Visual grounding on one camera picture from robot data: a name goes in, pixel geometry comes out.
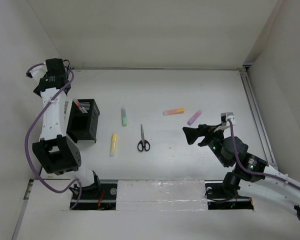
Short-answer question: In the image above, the white slotted container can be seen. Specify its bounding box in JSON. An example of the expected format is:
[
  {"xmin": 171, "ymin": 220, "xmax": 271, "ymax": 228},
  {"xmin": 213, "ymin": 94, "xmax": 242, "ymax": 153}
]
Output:
[{"xmin": 63, "ymin": 100, "xmax": 71, "ymax": 119}]

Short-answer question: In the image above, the pink purple highlighter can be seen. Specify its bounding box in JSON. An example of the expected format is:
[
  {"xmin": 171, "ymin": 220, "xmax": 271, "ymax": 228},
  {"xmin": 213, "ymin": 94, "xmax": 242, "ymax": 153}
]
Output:
[{"xmin": 187, "ymin": 109, "xmax": 203, "ymax": 126}]

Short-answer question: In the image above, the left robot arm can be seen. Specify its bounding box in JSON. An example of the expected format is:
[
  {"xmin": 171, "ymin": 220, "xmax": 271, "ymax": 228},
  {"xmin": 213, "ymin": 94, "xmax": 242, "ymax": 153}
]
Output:
[{"xmin": 32, "ymin": 58, "xmax": 82, "ymax": 175}]

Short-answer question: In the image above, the aluminium rail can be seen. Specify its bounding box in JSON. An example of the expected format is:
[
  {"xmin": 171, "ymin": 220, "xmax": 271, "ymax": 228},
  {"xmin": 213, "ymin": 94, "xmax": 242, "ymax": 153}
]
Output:
[{"xmin": 238, "ymin": 65, "xmax": 279, "ymax": 170}]

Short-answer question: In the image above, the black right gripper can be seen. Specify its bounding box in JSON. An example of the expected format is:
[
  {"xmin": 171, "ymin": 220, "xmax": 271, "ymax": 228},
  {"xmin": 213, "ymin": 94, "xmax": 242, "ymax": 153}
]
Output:
[{"xmin": 182, "ymin": 123, "xmax": 229, "ymax": 168}]

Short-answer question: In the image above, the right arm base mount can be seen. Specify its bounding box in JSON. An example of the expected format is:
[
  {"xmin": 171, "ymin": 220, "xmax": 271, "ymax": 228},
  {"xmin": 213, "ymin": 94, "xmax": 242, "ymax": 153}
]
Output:
[{"xmin": 204, "ymin": 180, "xmax": 254, "ymax": 211}]

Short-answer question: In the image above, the green highlighter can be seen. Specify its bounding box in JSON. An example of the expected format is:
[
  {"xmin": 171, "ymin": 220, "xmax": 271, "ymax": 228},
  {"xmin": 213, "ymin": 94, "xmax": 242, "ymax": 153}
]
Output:
[{"xmin": 121, "ymin": 107, "xmax": 128, "ymax": 127}]

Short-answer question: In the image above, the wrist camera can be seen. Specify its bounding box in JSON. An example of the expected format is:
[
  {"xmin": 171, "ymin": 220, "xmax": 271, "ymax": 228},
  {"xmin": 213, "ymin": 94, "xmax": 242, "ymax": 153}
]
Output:
[
  {"xmin": 220, "ymin": 112, "xmax": 236, "ymax": 128},
  {"xmin": 26, "ymin": 65, "xmax": 47, "ymax": 82}
]

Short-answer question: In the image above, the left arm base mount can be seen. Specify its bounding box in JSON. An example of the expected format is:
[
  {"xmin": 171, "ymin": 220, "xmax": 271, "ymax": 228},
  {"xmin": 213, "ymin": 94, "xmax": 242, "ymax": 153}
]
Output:
[{"xmin": 69, "ymin": 180, "xmax": 118, "ymax": 211}]

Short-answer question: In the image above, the orange yellow highlighter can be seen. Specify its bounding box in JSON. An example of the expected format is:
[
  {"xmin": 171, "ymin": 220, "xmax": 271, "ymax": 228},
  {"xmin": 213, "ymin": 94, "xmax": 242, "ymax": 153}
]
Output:
[{"xmin": 162, "ymin": 108, "xmax": 185, "ymax": 116}]

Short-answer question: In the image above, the black slotted container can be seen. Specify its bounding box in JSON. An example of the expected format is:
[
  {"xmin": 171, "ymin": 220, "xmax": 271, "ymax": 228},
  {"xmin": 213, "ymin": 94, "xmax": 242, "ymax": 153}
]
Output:
[{"xmin": 66, "ymin": 98, "xmax": 100, "ymax": 143}]

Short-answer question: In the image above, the red highlighter pen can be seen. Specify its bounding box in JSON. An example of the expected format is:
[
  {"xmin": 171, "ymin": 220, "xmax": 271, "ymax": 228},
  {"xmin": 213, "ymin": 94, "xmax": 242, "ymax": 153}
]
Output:
[{"xmin": 73, "ymin": 98, "xmax": 87, "ymax": 113}]

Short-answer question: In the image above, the orange highlighter pen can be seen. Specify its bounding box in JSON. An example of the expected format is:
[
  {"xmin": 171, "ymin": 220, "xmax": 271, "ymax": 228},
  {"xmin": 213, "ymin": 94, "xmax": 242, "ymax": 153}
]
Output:
[{"xmin": 72, "ymin": 98, "xmax": 84, "ymax": 112}]

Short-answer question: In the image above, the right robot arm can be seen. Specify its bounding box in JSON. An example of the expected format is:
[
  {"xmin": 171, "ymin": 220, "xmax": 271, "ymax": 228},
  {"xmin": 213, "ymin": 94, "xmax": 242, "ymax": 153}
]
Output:
[{"xmin": 182, "ymin": 119, "xmax": 300, "ymax": 221}]

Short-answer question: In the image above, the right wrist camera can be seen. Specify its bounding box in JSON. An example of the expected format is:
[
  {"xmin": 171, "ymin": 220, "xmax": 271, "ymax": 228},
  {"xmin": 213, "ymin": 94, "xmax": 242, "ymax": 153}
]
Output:
[{"xmin": 220, "ymin": 112, "xmax": 236, "ymax": 128}]

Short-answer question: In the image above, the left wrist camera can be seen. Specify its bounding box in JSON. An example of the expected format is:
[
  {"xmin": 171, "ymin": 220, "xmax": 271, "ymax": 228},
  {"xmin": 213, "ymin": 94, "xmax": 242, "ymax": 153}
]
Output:
[{"xmin": 26, "ymin": 65, "xmax": 47, "ymax": 82}]

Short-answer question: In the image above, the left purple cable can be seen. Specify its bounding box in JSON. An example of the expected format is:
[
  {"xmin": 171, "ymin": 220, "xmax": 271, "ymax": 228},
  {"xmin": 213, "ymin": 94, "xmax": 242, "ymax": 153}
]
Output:
[{"xmin": 24, "ymin": 62, "xmax": 83, "ymax": 210}]

